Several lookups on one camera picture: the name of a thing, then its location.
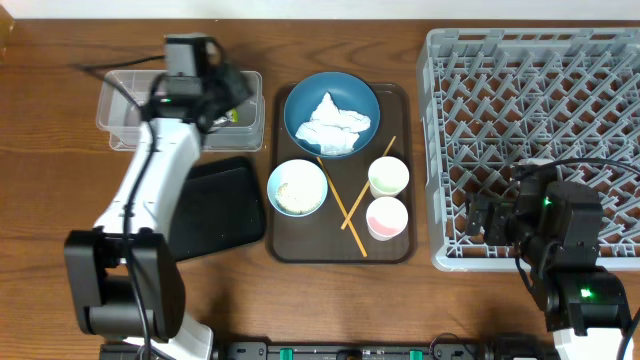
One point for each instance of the brown serving tray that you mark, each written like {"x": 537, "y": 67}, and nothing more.
{"x": 318, "y": 238}

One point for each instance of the grey dishwasher rack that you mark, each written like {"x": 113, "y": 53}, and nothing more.
{"x": 491, "y": 97}

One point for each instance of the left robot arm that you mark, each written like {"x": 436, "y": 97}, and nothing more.
{"x": 123, "y": 278}

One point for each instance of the dark blue plate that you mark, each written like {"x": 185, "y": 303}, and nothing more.
{"x": 348, "y": 93}

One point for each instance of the yellow snack wrapper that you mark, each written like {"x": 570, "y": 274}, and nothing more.
{"x": 230, "y": 117}

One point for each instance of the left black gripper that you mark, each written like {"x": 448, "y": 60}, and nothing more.
{"x": 232, "y": 87}

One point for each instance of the white cup pink inside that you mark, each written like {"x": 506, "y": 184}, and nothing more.
{"x": 386, "y": 218}

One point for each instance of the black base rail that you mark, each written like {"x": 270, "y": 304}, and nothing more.
{"x": 262, "y": 351}

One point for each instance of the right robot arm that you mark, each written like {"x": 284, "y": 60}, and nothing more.
{"x": 554, "y": 228}

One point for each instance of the clear plastic waste bin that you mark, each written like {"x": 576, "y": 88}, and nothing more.
{"x": 121, "y": 120}

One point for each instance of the rice leftovers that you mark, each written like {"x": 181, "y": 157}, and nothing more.
{"x": 297, "y": 199}

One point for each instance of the wooden chopstick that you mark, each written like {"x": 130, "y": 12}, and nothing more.
{"x": 342, "y": 209}
{"x": 365, "y": 188}

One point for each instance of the black tray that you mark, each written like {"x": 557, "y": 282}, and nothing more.
{"x": 220, "y": 208}

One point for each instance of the white napkin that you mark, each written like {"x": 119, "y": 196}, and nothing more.
{"x": 334, "y": 130}

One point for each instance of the white cup green inside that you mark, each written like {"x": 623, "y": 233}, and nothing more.
{"x": 387, "y": 177}

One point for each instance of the light blue bowl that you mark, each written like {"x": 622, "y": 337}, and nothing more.
{"x": 297, "y": 171}

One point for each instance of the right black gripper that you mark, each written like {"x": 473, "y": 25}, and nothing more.
{"x": 501, "y": 210}

